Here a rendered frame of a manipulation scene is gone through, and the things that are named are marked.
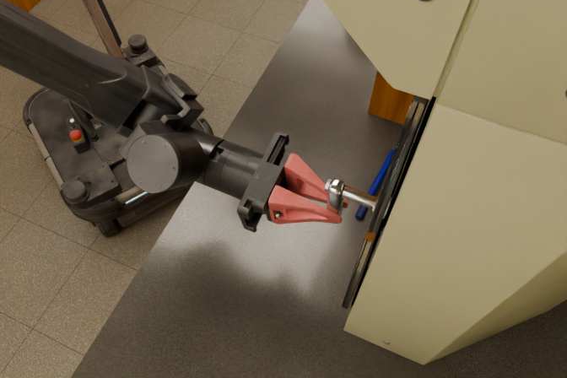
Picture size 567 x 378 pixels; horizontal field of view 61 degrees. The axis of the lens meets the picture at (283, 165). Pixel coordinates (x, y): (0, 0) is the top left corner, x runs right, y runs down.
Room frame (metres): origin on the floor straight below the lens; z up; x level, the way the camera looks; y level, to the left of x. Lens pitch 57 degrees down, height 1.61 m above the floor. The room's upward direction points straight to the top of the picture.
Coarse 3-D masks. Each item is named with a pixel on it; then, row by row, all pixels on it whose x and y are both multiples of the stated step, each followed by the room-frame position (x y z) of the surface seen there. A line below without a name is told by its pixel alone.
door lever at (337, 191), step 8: (328, 184) 0.24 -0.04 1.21; (336, 184) 0.24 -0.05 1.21; (344, 184) 0.24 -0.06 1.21; (328, 192) 0.23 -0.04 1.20; (336, 192) 0.23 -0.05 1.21; (344, 192) 0.23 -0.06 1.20; (352, 192) 0.23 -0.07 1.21; (360, 192) 0.23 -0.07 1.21; (328, 200) 0.23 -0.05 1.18; (336, 200) 0.23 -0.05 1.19; (352, 200) 0.22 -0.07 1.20; (360, 200) 0.22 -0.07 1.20; (368, 200) 0.22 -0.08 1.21; (376, 200) 0.22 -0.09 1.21; (328, 208) 0.23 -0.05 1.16; (336, 208) 0.23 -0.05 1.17
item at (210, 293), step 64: (320, 0) 0.84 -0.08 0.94; (320, 64) 0.66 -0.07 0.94; (256, 128) 0.51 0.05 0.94; (320, 128) 0.51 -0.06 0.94; (384, 128) 0.51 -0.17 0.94; (192, 192) 0.38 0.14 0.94; (192, 256) 0.27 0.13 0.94; (256, 256) 0.27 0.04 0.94; (320, 256) 0.27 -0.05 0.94; (128, 320) 0.18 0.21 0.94; (192, 320) 0.18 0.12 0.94; (256, 320) 0.18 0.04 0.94; (320, 320) 0.18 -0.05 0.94
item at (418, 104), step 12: (420, 108) 0.18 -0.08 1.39; (408, 120) 0.18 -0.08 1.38; (408, 132) 0.18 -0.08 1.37; (408, 144) 0.18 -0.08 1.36; (396, 156) 0.18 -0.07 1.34; (396, 168) 0.18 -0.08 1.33; (396, 180) 0.18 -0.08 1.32; (384, 192) 0.18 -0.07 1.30; (384, 204) 0.18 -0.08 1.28; (372, 216) 0.18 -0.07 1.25; (372, 228) 0.18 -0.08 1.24; (372, 240) 0.18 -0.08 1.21; (360, 252) 0.18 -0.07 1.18; (360, 264) 0.18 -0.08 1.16; (348, 288) 0.18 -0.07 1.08; (348, 300) 0.18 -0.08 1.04
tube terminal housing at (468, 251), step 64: (512, 0) 0.16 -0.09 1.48; (512, 64) 0.16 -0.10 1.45; (448, 128) 0.16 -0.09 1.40; (512, 128) 0.15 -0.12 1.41; (448, 192) 0.15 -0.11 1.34; (512, 192) 0.14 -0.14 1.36; (384, 256) 0.16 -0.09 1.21; (448, 256) 0.14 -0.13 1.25; (512, 256) 0.13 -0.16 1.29; (384, 320) 0.15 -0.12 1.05; (448, 320) 0.13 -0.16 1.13; (512, 320) 0.16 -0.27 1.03
